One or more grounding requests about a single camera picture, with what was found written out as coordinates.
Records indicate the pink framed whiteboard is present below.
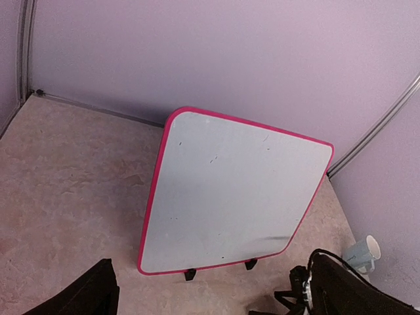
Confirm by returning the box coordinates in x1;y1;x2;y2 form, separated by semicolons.
137;107;334;281

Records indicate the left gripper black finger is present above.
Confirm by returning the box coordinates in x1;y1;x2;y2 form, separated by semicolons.
26;259;119;314

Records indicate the left aluminium frame post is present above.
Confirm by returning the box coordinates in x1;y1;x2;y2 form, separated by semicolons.
16;0;36;106

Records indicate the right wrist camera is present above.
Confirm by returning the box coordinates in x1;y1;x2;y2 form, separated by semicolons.
289;266;310;306

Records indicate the aluminium frame post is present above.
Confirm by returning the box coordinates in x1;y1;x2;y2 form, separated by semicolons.
16;0;36;106
327;73;420;179

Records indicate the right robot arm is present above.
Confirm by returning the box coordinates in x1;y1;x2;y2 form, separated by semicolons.
274;249;419;315

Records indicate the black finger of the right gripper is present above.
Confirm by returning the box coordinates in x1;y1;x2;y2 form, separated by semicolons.
248;290;308;315

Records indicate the right aluminium frame post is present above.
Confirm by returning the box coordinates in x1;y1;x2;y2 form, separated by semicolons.
327;73;420;179

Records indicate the light blue mug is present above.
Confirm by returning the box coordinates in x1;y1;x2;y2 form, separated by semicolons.
341;235;381;275

